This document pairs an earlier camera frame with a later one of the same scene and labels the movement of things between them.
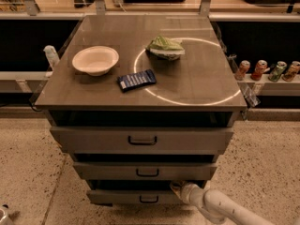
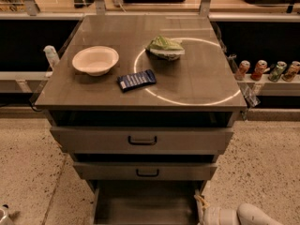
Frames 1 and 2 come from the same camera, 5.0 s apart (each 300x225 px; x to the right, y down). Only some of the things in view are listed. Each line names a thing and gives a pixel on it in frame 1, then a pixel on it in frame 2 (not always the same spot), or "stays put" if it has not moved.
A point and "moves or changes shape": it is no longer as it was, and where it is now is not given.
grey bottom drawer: (133, 197) moves or changes shape
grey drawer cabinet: (141, 103) stays put
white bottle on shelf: (52, 55) stays put
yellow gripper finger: (177, 187) -> (202, 204)
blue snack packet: (136, 80) stays put
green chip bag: (163, 48) stays put
